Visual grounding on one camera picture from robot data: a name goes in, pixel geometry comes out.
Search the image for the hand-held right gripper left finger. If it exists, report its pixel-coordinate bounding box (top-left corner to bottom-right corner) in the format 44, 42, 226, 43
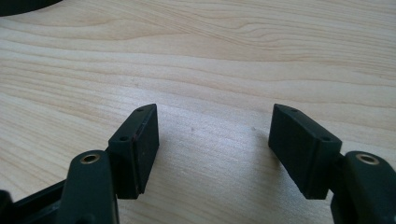
106, 103, 161, 200

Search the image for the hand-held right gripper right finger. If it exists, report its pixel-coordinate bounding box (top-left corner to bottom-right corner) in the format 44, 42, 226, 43
268, 103, 343, 201

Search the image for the black round object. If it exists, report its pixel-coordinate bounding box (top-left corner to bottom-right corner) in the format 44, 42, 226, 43
0, 0, 64, 18

